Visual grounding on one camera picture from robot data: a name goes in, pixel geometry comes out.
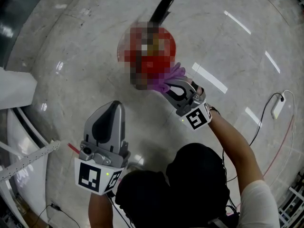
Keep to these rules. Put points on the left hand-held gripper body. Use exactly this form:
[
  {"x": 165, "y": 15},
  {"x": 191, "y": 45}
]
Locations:
[{"x": 95, "y": 170}]

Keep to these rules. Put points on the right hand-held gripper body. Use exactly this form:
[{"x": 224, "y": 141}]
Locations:
[{"x": 196, "y": 115}]

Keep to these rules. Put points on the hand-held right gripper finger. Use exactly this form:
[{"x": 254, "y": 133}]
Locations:
[
  {"x": 177, "y": 104},
  {"x": 187, "y": 85}
]

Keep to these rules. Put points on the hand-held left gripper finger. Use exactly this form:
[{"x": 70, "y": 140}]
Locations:
[
  {"x": 120, "y": 132},
  {"x": 89, "y": 129}
]

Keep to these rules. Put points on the purple cloth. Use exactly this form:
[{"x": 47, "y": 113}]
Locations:
[{"x": 172, "y": 76}]

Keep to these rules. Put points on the red fire extinguisher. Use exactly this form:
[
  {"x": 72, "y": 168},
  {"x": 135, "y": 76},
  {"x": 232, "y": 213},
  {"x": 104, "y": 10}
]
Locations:
[{"x": 154, "y": 56}]

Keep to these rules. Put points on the person's left forearm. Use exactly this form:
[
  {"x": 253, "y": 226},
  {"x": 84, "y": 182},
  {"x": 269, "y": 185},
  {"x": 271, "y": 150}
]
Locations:
[{"x": 101, "y": 212}]

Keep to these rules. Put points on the person's right forearm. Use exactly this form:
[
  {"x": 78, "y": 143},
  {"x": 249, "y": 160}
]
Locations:
[{"x": 235, "y": 151}]

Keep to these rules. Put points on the person's right hand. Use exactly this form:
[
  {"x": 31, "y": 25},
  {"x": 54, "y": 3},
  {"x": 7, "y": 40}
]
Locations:
[{"x": 199, "y": 88}]

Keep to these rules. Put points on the dark wristband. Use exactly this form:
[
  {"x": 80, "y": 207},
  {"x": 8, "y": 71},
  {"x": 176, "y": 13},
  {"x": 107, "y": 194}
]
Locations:
[{"x": 215, "y": 110}]

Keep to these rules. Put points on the white metal shelf rack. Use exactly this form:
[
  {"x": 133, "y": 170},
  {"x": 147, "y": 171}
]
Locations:
[{"x": 26, "y": 155}]

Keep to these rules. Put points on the white power strip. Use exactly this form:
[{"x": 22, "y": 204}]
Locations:
[{"x": 278, "y": 107}]

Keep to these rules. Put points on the white square pillar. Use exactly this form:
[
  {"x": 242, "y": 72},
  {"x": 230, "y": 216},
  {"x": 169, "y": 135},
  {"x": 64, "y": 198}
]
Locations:
[{"x": 16, "y": 89}]

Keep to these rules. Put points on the person's white shirt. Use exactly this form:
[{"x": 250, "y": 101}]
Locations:
[{"x": 259, "y": 205}]

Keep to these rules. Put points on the white frame desk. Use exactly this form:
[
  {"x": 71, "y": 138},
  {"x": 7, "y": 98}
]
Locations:
[{"x": 293, "y": 203}]

